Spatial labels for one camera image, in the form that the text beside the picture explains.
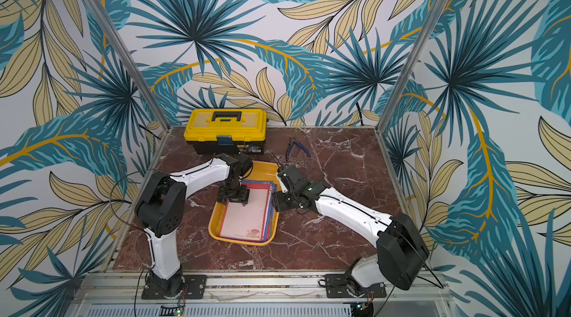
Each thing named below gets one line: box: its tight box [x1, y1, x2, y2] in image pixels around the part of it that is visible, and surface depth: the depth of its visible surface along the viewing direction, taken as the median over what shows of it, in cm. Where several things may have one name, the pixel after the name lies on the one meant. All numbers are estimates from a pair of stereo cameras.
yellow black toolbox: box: [183, 108, 267, 155], surface depth 99 cm
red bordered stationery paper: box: [219, 182, 272, 242], surface depth 88 cm
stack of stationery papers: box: [228, 180, 278, 243], surface depth 89 cm
